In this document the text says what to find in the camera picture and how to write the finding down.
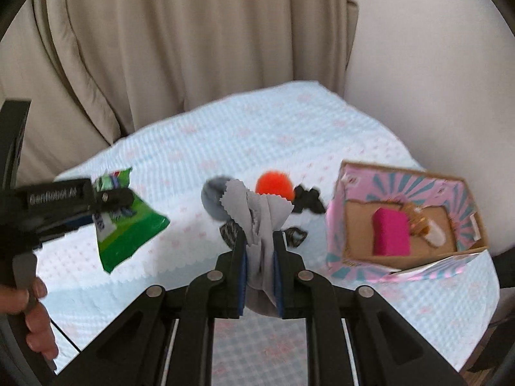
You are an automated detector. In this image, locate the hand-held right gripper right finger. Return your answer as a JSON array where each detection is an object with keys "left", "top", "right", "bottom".
[{"left": 273, "top": 231, "right": 467, "bottom": 386}]

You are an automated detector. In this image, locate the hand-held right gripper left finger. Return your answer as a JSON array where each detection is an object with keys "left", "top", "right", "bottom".
[{"left": 60, "top": 231, "right": 247, "bottom": 386}]

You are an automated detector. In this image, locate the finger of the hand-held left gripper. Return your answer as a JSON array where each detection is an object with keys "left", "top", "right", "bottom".
[{"left": 90, "top": 187, "right": 134, "bottom": 214}]

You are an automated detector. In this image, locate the green snack packet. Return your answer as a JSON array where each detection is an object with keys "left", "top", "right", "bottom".
[{"left": 92, "top": 168, "right": 170, "bottom": 275}]

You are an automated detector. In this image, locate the grey microfibre cloth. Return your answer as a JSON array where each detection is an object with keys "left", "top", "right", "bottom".
[{"left": 220, "top": 181, "right": 294, "bottom": 317}]

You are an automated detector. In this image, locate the pink cardboard box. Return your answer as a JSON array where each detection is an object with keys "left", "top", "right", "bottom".
[{"left": 324, "top": 161, "right": 490, "bottom": 283}]

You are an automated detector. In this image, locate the person's left hand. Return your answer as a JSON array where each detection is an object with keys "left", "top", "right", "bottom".
[{"left": 0, "top": 278, "right": 59, "bottom": 360}]

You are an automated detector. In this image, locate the grey pompom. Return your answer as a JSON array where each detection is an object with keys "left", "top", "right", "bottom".
[{"left": 201, "top": 176, "right": 242, "bottom": 222}]

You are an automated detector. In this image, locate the black fabric scrunchie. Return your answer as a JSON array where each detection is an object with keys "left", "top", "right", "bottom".
[{"left": 291, "top": 185, "right": 326, "bottom": 215}]

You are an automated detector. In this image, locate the orange pompom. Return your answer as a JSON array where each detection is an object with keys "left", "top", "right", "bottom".
[{"left": 255, "top": 171, "right": 296, "bottom": 200}]

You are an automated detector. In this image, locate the magenta sponge block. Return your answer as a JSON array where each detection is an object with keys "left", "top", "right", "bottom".
[{"left": 371, "top": 207, "right": 412, "bottom": 257}]

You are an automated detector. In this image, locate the light blue patterned blanket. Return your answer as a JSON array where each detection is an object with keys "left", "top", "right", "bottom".
[{"left": 34, "top": 80, "right": 501, "bottom": 386}]

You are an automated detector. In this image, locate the gold and white plush toy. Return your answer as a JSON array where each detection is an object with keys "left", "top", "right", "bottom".
[{"left": 401, "top": 204, "right": 445, "bottom": 247}]

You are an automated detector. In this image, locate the beige curtain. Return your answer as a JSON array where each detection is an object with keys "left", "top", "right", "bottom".
[{"left": 0, "top": 0, "right": 360, "bottom": 188}]

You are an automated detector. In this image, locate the black patterned hair tie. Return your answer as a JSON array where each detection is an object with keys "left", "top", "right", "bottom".
[{"left": 219, "top": 221, "right": 308, "bottom": 250}]

